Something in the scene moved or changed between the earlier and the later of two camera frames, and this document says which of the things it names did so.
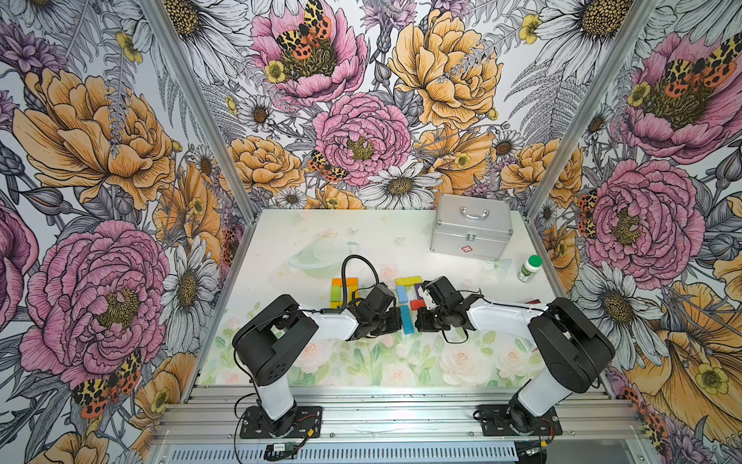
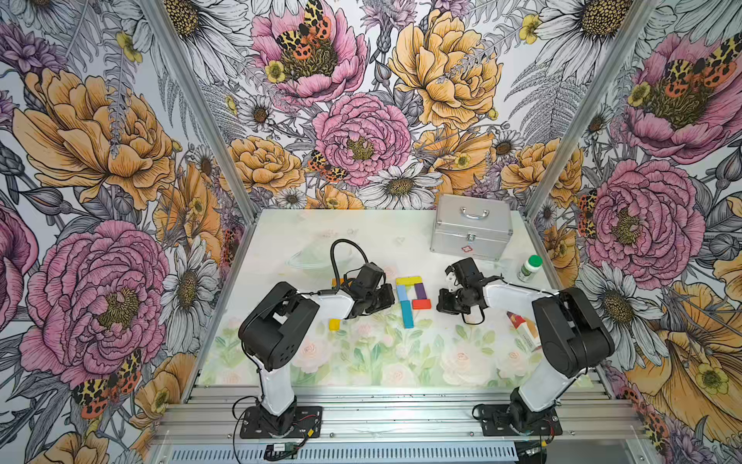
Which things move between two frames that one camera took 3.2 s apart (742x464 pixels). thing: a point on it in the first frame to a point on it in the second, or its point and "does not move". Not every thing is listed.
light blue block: x=402 y=294 does not move
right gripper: x=422 y=323 to x=443 y=304
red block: x=416 y=304 does not move
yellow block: x=408 y=281 does not move
